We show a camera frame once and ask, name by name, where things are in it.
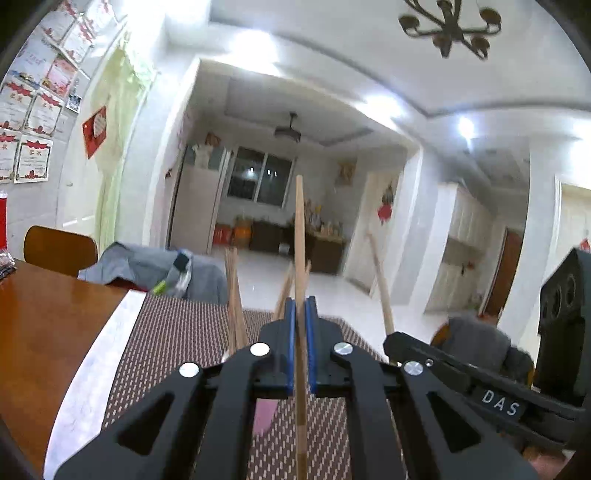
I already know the beige refrigerator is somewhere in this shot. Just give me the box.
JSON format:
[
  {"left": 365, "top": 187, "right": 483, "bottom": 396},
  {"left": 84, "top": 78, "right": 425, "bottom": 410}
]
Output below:
[{"left": 171, "top": 143, "right": 232, "bottom": 254}]

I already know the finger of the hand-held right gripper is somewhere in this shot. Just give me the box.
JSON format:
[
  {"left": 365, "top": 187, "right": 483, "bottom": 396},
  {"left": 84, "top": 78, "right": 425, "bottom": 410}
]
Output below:
[{"left": 383, "top": 331, "right": 536, "bottom": 418}]

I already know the white cabinet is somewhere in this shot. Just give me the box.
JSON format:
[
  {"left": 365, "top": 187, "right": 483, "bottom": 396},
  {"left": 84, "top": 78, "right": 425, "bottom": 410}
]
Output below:
[{"left": 425, "top": 182, "right": 497, "bottom": 315}]

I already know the red door decoration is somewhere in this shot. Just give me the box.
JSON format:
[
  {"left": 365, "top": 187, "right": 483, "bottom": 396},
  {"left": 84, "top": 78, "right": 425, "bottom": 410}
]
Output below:
[{"left": 377, "top": 185, "right": 394, "bottom": 224}]

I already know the wall of award certificates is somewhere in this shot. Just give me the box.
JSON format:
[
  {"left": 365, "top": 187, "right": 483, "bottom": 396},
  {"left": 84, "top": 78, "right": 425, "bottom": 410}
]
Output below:
[{"left": 0, "top": 0, "right": 116, "bottom": 185}]

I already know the ceiling fan lamp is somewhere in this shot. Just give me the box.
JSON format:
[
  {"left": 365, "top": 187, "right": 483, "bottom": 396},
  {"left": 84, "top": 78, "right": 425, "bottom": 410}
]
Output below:
[{"left": 273, "top": 112, "right": 302, "bottom": 141}]

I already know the white door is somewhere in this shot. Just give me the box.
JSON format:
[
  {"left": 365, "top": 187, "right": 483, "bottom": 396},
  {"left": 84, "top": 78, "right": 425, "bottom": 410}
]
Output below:
[{"left": 344, "top": 171, "right": 402, "bottom": 296}]

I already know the group of bottles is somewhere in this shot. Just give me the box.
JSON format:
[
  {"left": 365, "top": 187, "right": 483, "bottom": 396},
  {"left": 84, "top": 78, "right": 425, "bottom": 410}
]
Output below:
[{"left": 305, "top": 203, "right": 345, "bottom": 236}]

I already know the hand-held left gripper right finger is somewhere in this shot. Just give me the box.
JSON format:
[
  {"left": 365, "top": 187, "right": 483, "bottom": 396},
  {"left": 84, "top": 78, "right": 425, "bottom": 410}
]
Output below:
[{"left": 305, "top": 298, "right": 540, "bottom": 480}]

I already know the brown wooden door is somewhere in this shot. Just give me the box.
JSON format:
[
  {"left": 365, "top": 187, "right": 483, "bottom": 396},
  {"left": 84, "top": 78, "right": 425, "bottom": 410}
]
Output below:
[{"left": 485, "top": 228, "right": 522, "bottom": 319}]

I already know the white plastic sheet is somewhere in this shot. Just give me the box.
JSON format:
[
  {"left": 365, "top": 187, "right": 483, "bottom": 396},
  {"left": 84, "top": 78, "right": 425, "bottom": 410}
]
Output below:
[{"left": 58, "top": 291, "right": 149, "bottom": 467}]

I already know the dark window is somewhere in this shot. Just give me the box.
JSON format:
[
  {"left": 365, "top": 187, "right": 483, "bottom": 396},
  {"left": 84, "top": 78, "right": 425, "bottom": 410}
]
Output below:
[{"left": 228, "top": 145, "right": 296, "bottom": 208}]

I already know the pale green curtain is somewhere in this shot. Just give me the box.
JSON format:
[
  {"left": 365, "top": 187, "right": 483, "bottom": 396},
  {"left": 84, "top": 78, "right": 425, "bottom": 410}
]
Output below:
[{"left": 99, "top": 46, "right": 155, "bottom": 250}]

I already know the dark metal chandelier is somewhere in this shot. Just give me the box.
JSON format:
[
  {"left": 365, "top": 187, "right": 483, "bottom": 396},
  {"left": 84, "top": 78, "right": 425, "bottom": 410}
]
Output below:
[{"left": 399, "top": 0, "right": 502, "bottom": 58}]

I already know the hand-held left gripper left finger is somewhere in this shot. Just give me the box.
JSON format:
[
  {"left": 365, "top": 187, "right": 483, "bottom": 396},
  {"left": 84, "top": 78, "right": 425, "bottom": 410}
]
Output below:
[{"left": 54, "top": 298, "right": 297, "bottom": 480}]

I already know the dark wooden desk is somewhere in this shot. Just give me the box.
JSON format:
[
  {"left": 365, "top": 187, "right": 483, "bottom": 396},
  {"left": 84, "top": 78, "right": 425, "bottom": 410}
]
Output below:
[{"left": 252, "top": 219, "right": 347, "bottom": 275}]

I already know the dark grey jacket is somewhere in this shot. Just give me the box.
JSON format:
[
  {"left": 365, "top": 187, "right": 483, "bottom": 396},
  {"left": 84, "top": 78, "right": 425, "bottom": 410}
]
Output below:
[{"left": 436, "top": 314, "right": 536, "bottom": 386}]

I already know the pink cup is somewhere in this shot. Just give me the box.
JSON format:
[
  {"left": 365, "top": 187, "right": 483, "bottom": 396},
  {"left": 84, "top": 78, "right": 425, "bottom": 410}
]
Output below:
[{"left": 253, "top": 399, "right": 278, "bottom": 437}]

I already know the orange box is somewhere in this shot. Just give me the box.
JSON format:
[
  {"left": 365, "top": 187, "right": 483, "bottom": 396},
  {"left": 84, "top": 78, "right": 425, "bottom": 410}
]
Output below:
[{"left": 233, "top": 215, "right": 254, "bottom": 250}]

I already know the brown dotted placemat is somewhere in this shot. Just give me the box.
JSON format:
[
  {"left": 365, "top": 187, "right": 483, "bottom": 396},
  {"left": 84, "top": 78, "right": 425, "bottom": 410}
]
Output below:
[{"left": 99, "top": 293, "right": 404, "bottom": 480}]

